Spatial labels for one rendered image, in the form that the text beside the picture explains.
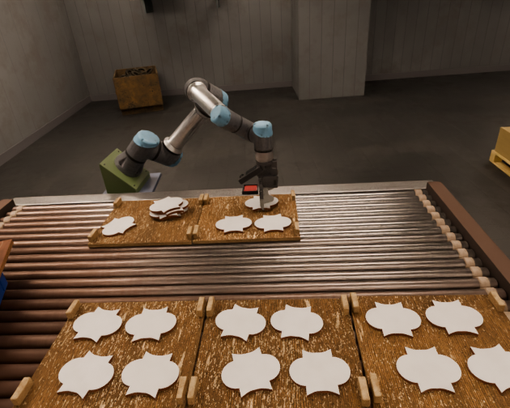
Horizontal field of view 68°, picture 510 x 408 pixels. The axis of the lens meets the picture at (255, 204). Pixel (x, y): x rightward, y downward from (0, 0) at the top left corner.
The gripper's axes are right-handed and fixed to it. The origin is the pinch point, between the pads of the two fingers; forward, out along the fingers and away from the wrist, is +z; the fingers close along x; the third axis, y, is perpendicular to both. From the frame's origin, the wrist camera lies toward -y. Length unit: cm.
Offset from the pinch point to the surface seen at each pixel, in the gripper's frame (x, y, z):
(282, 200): 3.4, 8.9, 1.2
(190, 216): -7.4, -30.2, 1.4
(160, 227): -14.8, -41.2, 1.5
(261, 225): -18.3, 0.4, 0.1
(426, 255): -36, 57, 3
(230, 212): -5.4, -13.4, 1.3
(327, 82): 547, 103, 68
